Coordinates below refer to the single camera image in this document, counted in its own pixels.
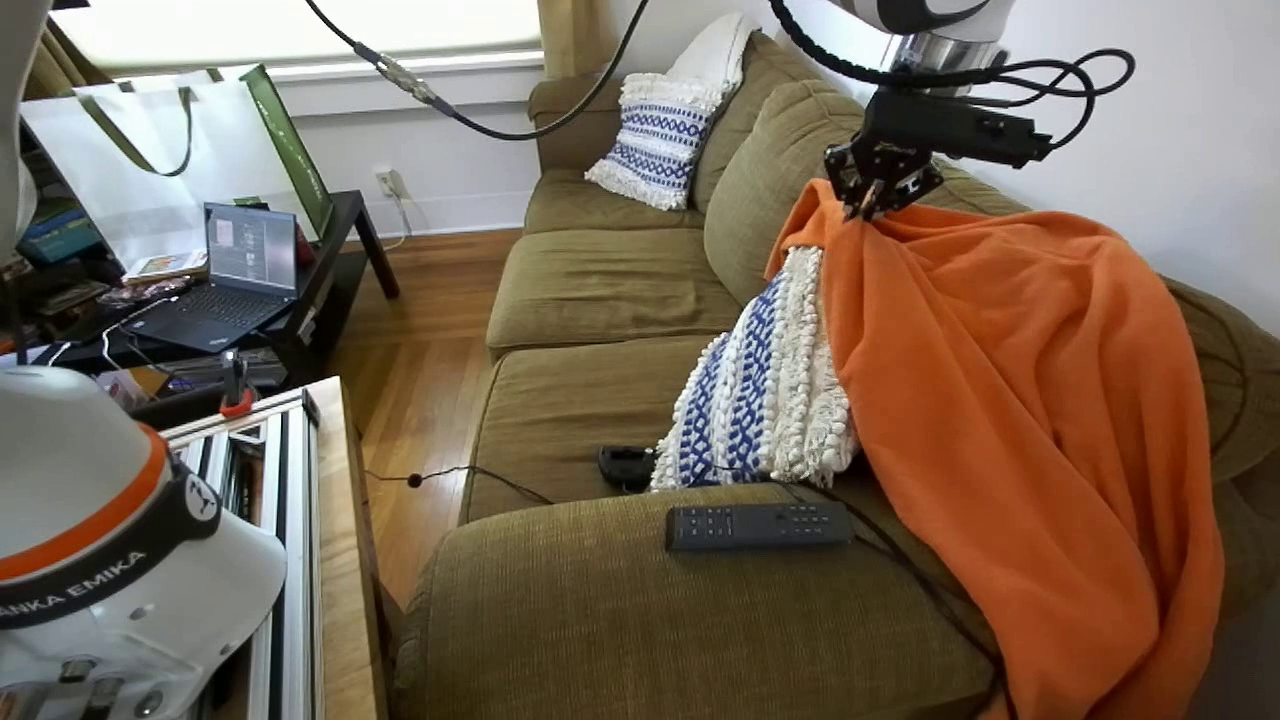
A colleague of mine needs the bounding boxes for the black cable with grey connector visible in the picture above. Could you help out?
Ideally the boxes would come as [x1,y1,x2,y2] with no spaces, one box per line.
[298,0,655,144]

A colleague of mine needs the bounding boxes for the black coffee table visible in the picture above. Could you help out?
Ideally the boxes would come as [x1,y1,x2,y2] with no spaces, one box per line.
[0,188,405,433]

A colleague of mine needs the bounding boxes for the beige curtain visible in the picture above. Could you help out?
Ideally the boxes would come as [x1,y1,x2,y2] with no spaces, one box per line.
[534,0,616,76]

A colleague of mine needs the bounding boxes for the white tote bag green handles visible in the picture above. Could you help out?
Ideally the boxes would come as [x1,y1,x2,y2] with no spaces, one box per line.
[17,58,334,282]

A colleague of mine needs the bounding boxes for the white window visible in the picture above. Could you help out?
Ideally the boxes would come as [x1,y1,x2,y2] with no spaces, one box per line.
[44,0,552,84]

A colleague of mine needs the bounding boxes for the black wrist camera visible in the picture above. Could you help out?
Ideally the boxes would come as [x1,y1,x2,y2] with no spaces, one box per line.
[865,86,1055,173]

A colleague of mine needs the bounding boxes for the teal box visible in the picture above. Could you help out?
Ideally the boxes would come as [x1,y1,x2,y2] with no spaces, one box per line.
[17,197,105,262]

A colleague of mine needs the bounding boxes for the thin black cable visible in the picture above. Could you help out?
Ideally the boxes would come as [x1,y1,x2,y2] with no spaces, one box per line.
[362,454,604,513]

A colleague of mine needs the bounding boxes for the blue white patterned pillow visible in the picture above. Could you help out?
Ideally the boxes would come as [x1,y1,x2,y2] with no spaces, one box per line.
[647,239,858,495]
[581,67,732,214]

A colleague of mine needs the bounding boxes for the olive sofa seat cushion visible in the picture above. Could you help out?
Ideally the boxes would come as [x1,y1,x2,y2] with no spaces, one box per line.
[518,164,712,236]
[456,333,750,527]
[480,229,745,355]

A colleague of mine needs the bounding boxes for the black laptop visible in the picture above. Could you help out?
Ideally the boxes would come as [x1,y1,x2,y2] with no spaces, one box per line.
[116,198,302,355]

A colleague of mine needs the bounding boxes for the olive sofa back cushion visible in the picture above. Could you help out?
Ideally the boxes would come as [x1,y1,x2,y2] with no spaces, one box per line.
[1155,273,1280,492]
[700,76,885,306]
[688,30,816,214]

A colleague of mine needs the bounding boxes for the black remote control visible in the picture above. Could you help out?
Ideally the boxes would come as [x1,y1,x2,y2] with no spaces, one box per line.
[662,501,855,556]

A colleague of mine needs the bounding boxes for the orange black clamp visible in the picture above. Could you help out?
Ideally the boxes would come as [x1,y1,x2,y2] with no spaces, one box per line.
[216,347,260,420]

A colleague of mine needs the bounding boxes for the orange towel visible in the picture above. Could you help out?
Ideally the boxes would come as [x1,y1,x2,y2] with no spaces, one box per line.
[763,175,1233,720]

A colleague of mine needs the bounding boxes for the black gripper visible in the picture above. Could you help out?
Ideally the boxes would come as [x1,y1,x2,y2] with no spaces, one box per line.
[821,129,942,224]

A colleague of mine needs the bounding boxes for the black cable over armrest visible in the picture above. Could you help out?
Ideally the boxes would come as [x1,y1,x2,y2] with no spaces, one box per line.
[783,479,1009,682]

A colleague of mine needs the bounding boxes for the olive green sofa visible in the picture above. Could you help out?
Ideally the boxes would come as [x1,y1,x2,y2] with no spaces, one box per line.
[382,30,1280,720]

